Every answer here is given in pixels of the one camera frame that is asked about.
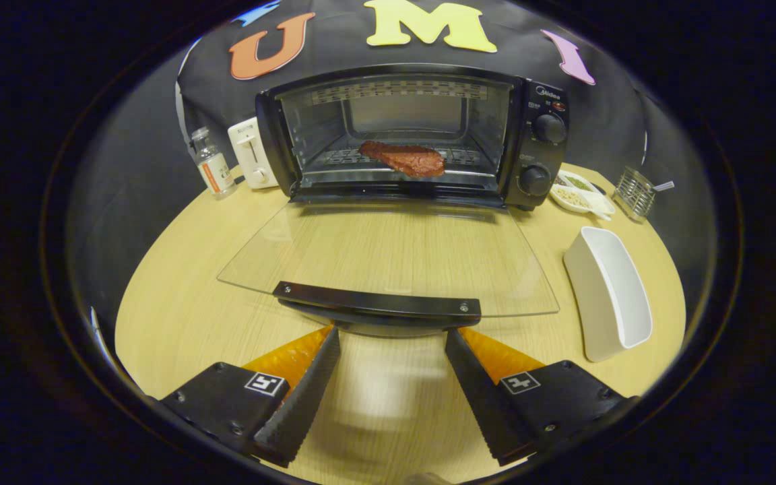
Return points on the black toaster oven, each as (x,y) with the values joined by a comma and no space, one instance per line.
(543,151)

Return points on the white spoon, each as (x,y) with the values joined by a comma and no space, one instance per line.
(664,186)

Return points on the white divided dish with grains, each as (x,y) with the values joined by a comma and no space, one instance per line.
(571,197)

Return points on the white bread toaster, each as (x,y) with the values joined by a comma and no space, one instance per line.
(253,155)

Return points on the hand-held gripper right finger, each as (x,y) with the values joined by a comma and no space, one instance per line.
(479,397)

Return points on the brown meat steak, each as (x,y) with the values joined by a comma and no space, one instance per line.
(408,159)

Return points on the clear glass bottle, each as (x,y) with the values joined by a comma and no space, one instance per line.
(213,168)

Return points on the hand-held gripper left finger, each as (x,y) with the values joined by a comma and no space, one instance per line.
(307,397)

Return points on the white plastic tray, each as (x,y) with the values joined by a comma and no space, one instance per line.
(620,289)

